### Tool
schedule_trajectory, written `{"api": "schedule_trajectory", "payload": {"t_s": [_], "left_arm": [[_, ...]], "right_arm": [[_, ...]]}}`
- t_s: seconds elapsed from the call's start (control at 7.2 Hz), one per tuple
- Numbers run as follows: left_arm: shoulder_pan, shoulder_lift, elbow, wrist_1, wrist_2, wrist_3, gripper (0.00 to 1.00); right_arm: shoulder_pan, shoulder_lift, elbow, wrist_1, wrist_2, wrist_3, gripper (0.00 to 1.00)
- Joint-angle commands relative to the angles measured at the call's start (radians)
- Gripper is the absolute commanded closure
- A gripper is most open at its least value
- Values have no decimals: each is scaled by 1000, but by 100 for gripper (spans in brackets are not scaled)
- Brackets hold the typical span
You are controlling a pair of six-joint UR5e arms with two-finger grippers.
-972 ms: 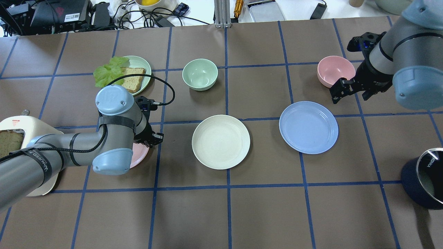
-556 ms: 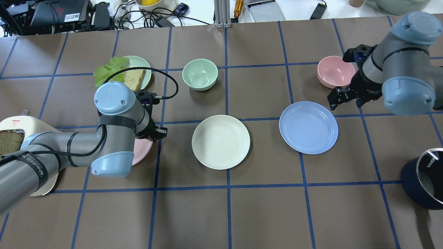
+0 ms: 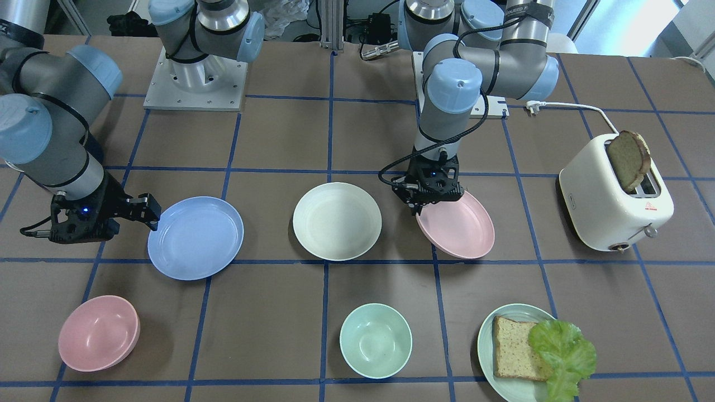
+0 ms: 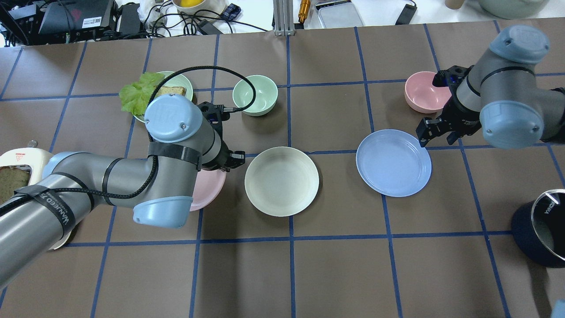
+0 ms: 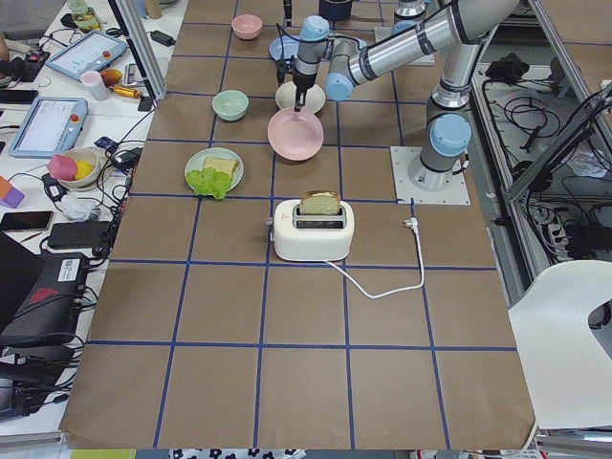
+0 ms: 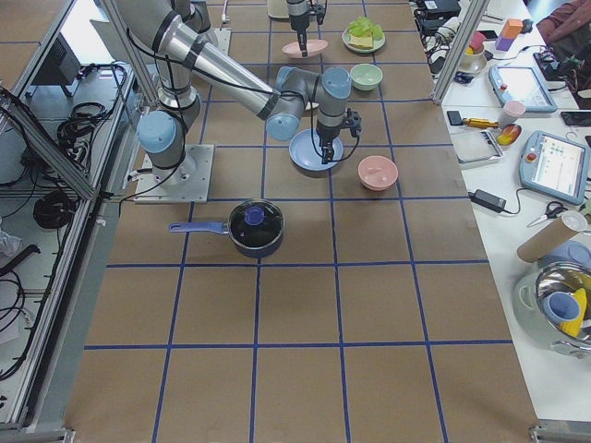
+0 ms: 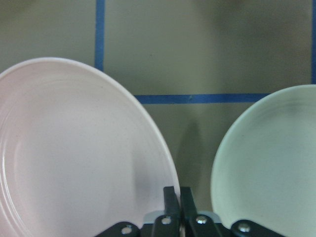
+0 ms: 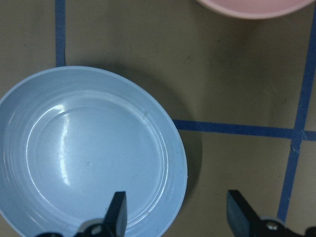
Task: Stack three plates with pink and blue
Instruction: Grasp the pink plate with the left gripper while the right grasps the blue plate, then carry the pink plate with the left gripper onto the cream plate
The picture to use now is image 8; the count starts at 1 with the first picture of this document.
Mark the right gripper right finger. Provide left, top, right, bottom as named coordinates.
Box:
left=226, top=190, right=261, bottom=237

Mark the pink bowl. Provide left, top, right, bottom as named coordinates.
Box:
left=198, top=0, right=314, bottom=20

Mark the blue plate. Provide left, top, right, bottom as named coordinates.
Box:
left=0, top=66, right=188, bottom=237

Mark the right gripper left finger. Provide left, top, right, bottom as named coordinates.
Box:
left=102, top=191, right=127, bottom=237

